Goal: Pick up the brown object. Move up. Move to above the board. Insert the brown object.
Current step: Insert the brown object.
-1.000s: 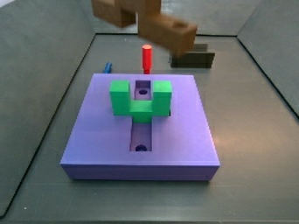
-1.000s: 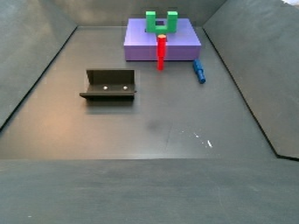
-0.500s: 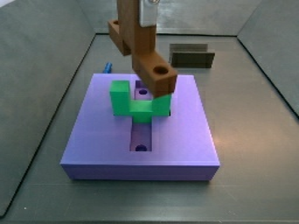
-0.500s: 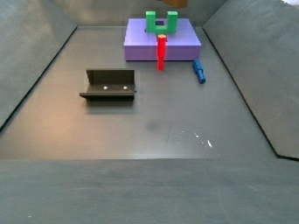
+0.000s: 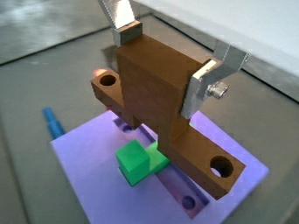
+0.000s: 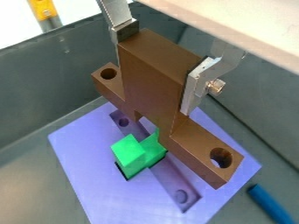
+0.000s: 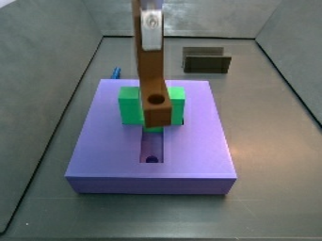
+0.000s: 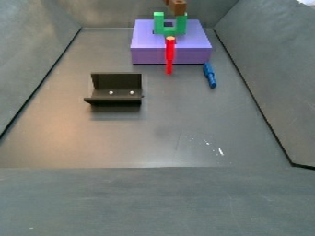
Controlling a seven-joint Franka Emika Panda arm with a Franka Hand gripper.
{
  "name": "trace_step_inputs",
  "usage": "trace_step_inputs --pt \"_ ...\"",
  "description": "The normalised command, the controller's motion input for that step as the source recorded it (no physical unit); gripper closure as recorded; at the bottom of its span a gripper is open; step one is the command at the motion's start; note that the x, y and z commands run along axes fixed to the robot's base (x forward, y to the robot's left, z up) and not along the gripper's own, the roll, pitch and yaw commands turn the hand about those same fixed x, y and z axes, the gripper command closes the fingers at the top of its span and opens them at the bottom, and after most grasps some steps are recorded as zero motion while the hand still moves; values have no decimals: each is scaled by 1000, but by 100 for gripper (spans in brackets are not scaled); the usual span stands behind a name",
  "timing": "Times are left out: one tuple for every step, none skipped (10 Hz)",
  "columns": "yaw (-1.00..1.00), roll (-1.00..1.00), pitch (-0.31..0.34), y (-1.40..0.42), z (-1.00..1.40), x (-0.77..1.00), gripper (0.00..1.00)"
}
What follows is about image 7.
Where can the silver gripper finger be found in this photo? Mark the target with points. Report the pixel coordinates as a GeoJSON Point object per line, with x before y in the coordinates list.
{"type": "Point", "coordinates": [151, 24]}

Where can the brown T-shaped block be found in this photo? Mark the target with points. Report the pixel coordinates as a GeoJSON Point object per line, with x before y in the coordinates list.
{"type": "Point", "coordinates": [157, 106]}

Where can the purple board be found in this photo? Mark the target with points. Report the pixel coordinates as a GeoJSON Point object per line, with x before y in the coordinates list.
{"type": "Point", "coordinates": [119, 159]}

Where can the blue cylindrical peg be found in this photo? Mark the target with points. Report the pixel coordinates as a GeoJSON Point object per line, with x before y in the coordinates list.
{"type": "Point", "coordinates": [117, 73]}

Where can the green block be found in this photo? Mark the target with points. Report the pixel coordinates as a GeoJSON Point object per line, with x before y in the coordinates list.
{"type": "Point", "coordinates": [130, 109]}

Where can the dark angle bracket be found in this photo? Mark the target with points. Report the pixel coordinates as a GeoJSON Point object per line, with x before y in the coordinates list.
{"type": "Point", "coordinates": [205, 60]}

